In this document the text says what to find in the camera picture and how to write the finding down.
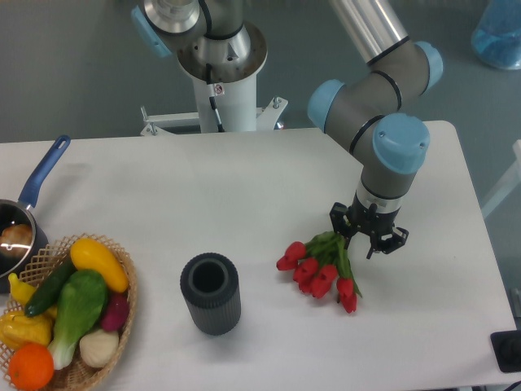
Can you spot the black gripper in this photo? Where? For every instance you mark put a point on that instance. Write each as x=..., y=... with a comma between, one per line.
x=369, y=219

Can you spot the red tulip bouquet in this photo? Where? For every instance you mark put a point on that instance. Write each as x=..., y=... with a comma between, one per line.
x=321, y=264

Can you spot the dark grey ribbed vase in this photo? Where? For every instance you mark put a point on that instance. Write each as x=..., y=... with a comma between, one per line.
x=209, y=283

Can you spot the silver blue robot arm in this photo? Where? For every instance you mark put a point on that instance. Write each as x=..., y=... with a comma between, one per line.
x=222, y=53

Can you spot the black device at edge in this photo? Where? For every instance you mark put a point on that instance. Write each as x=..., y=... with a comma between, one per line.
x=506, y=347

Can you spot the blue water bottle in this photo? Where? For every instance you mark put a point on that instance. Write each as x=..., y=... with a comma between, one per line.
x=496, y=38

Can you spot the yellow squash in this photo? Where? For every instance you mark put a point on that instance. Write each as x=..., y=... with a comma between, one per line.
x=89, y=254

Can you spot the green bok choy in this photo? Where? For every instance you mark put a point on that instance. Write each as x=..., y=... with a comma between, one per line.
x=80, y=305

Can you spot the white garlic bulb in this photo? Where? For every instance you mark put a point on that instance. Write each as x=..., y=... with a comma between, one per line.
x=98, y=347

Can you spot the woven wicker basket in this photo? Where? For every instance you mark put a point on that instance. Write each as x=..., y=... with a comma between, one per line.
x=79, y=375

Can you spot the green cucumber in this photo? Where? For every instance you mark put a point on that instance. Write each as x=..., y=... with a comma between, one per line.
x=55, y=281

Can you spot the yellow banana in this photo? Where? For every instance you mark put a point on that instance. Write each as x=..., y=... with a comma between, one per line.
x=20, y=289

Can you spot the brown bread roll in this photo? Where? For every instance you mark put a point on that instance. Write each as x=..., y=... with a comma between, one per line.
x=16, y=240

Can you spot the orange fruit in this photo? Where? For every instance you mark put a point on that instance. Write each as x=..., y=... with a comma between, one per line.
x=31, y=367

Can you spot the yellow bell pepper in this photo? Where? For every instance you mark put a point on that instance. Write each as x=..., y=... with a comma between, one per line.
x=18, y=330

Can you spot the white metal frame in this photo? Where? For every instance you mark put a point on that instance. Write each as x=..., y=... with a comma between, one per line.
x=504, y=185

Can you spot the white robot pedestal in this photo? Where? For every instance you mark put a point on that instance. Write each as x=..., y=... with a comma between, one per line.
x=221, y=107

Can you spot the blue handled saucepan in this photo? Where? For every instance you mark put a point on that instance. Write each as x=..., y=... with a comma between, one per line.
x=20, y=211

